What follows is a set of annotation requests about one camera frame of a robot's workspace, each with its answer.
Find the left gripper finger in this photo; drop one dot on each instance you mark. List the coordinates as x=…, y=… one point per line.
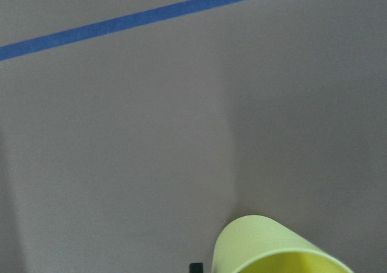
x=196, y=268

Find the yellow plastic cup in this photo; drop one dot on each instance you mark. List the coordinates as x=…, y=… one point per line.
x=254, y=243

